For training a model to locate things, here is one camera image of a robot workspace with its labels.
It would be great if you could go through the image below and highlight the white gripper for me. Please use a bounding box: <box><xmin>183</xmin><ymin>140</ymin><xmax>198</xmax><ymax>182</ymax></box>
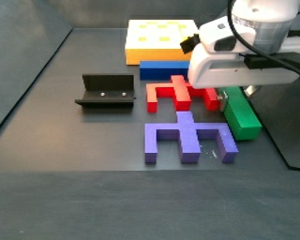
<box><xmin>188</xmin><ymin>15</ymin><xmax>300</xmax><ymax>112</ymax></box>

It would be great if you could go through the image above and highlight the green rectangular block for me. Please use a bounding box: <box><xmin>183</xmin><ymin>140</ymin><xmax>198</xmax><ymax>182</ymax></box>
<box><xmin>218</xmin><ymin>86</ymin><xmax>263</xmax><ymax>141</ymax></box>

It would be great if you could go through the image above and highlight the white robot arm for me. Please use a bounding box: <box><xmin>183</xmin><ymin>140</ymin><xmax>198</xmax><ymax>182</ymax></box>
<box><xmin>188</xmin><ymin>0</ymin><xmax>300</xmax><ymax>92</ymax></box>

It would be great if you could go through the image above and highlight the yellow slotted board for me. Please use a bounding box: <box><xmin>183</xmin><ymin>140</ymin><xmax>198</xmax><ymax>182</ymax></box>
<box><xmin>126</xmin><ymin>20</ymin><xmax>198</xmax><ymax>66</ymax></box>

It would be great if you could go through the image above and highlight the red forked block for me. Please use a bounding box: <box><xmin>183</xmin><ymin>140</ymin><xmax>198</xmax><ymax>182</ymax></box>
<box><xmin>147</xmin><ymin>75</ymin><xmax>219</xmax><ymax>113</ymax></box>

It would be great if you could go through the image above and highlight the blue rectangular block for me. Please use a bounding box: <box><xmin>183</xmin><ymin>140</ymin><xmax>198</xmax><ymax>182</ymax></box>
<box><xmin>139</xmin><ymin>61</ymin><xmax>190</xmax><ymax>81</ymax></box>

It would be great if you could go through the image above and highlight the purple forked block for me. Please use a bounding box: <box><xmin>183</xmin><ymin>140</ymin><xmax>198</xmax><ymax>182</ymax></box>
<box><xmin>144</xmin><ymin>112</ymin><xmax>239</xmax><ymax>163</ymax></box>

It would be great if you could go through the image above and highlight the black cable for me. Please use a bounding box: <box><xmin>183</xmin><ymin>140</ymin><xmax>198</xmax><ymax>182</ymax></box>
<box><xmin>227</xmin><ymin>0</ymin><xmax>300</xmax><ymax>83</ymax></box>

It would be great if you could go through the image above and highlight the black angle bracket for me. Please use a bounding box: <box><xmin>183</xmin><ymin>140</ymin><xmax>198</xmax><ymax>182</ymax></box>
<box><xmin>75</xmin><ymin>74</ymin><xmax>135</xmax><ymax>108</ymax></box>

